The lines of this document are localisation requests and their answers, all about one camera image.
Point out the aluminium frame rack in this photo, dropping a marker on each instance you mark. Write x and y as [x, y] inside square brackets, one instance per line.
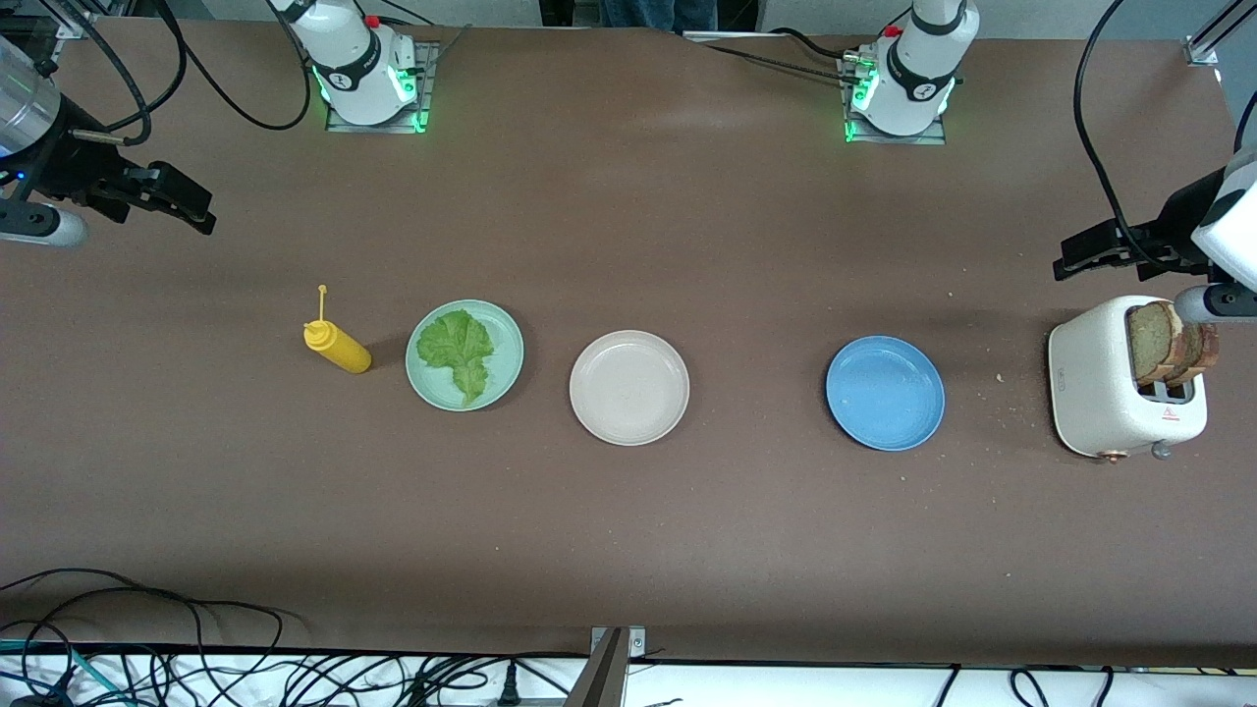
[74, 18]

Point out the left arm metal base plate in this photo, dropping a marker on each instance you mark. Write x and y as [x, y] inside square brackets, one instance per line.
[889, 139]

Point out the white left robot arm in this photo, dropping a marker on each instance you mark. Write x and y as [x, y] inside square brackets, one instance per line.
[918, 69]

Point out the beige plate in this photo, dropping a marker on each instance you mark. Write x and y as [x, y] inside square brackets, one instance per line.
[628, 388]

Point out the pale green plate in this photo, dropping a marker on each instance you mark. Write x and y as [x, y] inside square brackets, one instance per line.
[501, 373]

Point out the toasted bread slice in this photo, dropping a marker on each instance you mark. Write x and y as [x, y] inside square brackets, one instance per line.
[1149, 339]
[1203, 352]

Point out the green lettuce leaf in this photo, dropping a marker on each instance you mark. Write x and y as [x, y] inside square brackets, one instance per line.
[457, 349]

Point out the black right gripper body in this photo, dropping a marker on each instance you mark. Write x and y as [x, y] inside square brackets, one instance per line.
[61, 163]

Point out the yellow mustard squeeze bottle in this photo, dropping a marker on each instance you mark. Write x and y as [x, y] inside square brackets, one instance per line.
[344, 352]

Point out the blue plate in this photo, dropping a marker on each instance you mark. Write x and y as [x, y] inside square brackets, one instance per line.
[884, 393]

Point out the aluminium profile bar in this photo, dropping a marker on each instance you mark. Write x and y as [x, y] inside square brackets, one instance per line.
[604, 678]

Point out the aluminium frame corner bracket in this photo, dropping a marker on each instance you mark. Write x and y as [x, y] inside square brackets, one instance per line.
[1203, 47]

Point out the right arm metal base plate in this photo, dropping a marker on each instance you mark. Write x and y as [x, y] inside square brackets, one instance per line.
[429, 98]

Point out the white toaster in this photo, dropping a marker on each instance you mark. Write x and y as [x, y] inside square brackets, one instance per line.
[1090, 383]

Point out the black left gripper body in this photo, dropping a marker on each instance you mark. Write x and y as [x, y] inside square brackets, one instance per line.
[1177, 222]

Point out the black power plug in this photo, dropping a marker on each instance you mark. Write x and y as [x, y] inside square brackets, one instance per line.
[509, 687]

